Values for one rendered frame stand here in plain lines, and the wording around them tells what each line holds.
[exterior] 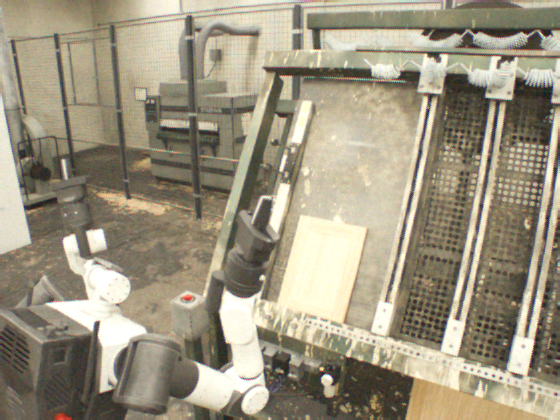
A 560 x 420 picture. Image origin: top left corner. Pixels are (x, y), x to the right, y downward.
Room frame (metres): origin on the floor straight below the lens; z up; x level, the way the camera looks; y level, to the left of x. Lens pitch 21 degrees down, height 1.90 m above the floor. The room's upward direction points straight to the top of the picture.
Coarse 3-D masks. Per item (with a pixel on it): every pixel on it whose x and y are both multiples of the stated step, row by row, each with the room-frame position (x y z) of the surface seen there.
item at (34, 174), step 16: (16, 112) 5.81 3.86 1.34; (16, 128) 5.79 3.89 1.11; (32, 128) 5.85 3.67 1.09; (16, 144) 5.77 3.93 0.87; (48, 144) 5.91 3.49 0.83; (16, 160) 5.77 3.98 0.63; (32, 160) 5.43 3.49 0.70; (48, 160) 5.84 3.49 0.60; (32, 176) 5.57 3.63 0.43; (48, 176) 5.56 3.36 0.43; (32, 192) 5.57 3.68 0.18; (48, 192) 5.59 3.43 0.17
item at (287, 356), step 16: (272, 336) 1.49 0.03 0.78; (288, 336) 1.45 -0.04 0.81; (272, 352) 1.40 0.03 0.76; (288, 352) 1.43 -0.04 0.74; (304, 352) 1.42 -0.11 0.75; (320, 352) 1.38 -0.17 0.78; (336, 352) 1.34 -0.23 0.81; (272, 368) 1.38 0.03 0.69; (288, 368) 1.37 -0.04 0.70; (304, 368) 1.36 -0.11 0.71; (336, 368) 1.31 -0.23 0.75; (272, 384) 1.38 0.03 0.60; (320, 384) 1.37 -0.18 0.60; (336, 384) 1.34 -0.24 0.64
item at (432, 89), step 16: (432, 80) 1.67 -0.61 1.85; (432, 96) 1.76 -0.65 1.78; (432, 112) 1.70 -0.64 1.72; (432, 128) 1.68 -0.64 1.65; (416, 144) 1.66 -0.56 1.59; (416, 160) 1.63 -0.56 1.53; (416, 176) 1.62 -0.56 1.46; (416, 192) 1.55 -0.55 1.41; (416, 208) 1.53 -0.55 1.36; (400, 224) 1.51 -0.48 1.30; (400, 240) 1.50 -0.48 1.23; (400, 256) 1.44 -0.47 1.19; (400, 272) 1.41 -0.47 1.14; (384, 288) 1.40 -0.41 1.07; (400, 288) 1.41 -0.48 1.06; (384, 304) 1.36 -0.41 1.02; (384, 320) 1.33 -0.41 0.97
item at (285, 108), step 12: (276, 108) 2.19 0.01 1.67; (288, 108) 2.16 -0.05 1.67; (288, 120) 2.14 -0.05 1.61; (468, 120) 1.72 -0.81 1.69; (504, 120) 1.66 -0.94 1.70; (516, 120) 1.64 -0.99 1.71; (528, 120) 1.62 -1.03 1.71; (288, 132) 2.10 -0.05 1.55; (456, 132) 1.76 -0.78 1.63; (468, 132) 1.72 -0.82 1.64; (480, 132) 1.68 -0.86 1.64; (516, 132) 1.61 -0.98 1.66; (528, 132) 1.59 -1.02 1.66; (276, 156) 2.06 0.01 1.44; (276, 168) 2.02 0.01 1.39; (420, 276) 1.46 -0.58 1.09; (456, 276) 1.40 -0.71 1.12; (504, 276) 1.33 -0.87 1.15; (516, 288) 1.29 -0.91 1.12
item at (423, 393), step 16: (416, 384) 1.40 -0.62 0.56; (432, 384) 1.37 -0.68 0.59; (416, 400) 1.39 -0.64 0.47; (432, 400) 1.36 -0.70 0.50; (448, 400) 1.33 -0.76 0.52; (464, 400) 1.29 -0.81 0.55; (480, 400) 1.26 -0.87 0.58; (416, 416) 1.38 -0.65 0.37; (432, 416) 1.35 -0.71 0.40; (448, 416) 1.32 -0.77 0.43; (464, 416) 1.28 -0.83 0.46; (480, 416) 1.25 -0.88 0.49; (496, 416) 1.22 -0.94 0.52; (512, 416) 1.19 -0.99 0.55; (528, 416) 1.16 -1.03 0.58
